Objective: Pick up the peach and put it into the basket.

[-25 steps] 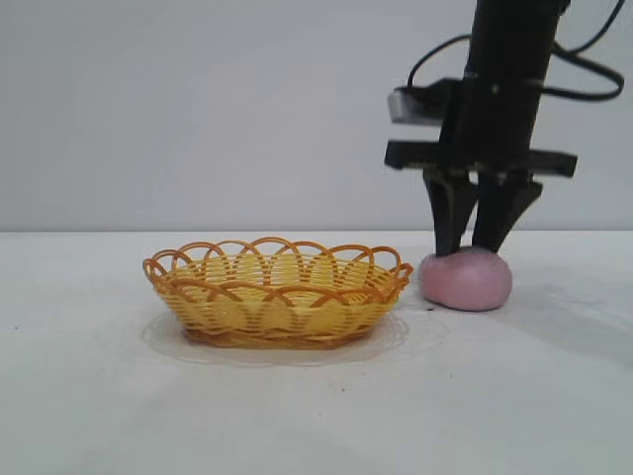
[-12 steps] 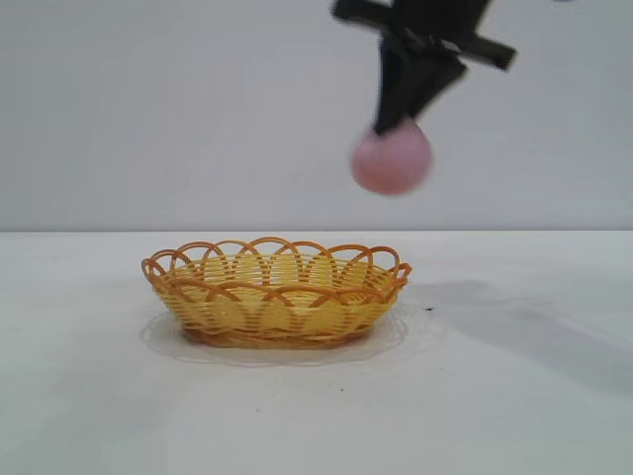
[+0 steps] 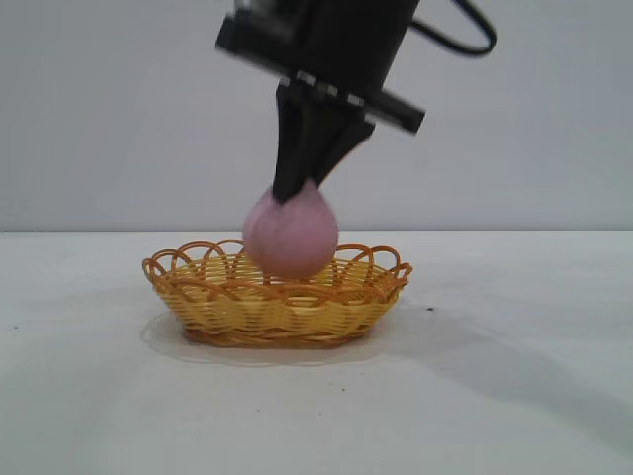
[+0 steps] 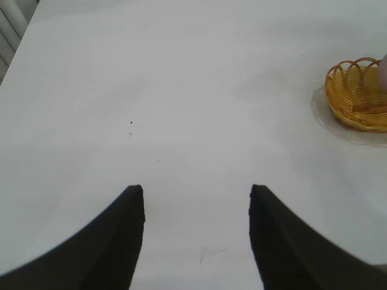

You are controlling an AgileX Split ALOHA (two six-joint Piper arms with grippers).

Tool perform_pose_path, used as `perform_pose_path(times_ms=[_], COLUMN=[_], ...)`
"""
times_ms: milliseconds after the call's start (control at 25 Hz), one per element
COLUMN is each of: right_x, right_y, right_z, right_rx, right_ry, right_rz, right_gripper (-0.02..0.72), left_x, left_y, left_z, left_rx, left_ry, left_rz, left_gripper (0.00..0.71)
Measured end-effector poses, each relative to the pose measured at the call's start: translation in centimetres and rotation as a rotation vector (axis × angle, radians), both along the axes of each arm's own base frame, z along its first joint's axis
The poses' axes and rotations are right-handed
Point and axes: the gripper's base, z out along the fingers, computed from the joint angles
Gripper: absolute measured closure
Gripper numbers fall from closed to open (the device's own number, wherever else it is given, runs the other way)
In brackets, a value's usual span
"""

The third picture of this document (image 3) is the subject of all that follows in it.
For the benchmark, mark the yellow woven wicker basket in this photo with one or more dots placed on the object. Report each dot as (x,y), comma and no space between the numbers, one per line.
(277,316)

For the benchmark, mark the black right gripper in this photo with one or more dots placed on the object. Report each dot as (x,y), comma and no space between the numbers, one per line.
(346,44)

